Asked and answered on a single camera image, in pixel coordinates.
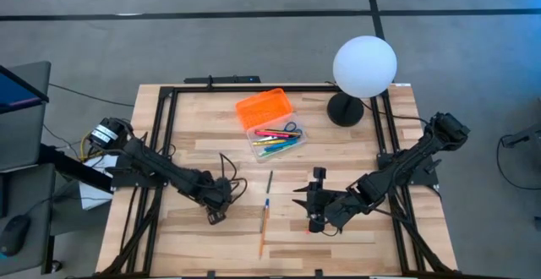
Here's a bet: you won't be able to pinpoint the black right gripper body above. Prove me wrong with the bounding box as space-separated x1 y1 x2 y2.
306 179 339 233

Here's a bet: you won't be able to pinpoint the black power strip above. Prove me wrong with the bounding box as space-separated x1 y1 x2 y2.
183 74 262 85

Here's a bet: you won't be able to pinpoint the white globe lamp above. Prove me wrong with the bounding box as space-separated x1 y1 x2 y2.
325 35 398 129

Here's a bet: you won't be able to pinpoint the orange box lid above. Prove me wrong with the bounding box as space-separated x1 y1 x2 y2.
235 87 294 131

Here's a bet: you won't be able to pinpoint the long black cable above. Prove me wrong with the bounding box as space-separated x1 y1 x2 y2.
361 99 426 129

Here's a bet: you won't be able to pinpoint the blue-handled scissors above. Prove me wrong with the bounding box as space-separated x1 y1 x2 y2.
281 120 303 136

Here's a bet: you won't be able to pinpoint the laptop with blue screen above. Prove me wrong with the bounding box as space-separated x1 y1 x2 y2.
0 63 51 115

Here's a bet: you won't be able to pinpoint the yellow cable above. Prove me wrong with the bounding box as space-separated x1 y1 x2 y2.
79 130 107 161

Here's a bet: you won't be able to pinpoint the black support bar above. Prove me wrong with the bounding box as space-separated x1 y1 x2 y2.
40 143 115 194

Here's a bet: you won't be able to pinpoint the pink pen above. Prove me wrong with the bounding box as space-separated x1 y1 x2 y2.
254 129 289 139

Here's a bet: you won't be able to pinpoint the clear plastic supply box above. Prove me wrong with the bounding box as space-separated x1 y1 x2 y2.
245 116 308 164

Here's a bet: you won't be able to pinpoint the black computer mouse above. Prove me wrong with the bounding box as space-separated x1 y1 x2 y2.
0 214 32 258

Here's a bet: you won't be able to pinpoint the black stand cable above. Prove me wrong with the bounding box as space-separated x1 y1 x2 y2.
495 137 541 191

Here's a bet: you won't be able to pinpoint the grey desk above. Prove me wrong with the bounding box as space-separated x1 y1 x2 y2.
0 61 58 276

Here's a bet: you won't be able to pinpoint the black floor cable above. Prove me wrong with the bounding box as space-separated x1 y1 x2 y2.
48 83 135 108

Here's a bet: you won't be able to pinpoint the white paper sheet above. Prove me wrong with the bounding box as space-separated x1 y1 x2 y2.
78 154 120 211

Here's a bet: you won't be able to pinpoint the orange pencil blue cap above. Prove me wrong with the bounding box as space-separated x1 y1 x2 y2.
258 197 271 260

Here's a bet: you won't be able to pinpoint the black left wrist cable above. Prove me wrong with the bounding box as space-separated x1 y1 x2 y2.
217 151 249 206

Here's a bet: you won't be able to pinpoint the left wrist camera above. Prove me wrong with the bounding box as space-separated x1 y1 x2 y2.
205 211 227 226

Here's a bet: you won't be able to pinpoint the teal multicolour pen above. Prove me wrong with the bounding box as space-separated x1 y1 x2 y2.
264 139 299 153

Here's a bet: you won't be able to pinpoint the black table frame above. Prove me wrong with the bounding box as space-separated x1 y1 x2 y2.
99 84 460 279

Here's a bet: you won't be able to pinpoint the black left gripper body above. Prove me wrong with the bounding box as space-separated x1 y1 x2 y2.
202 176 234 213

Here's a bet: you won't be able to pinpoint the grey stand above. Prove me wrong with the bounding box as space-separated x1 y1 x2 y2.
500 121 541 149

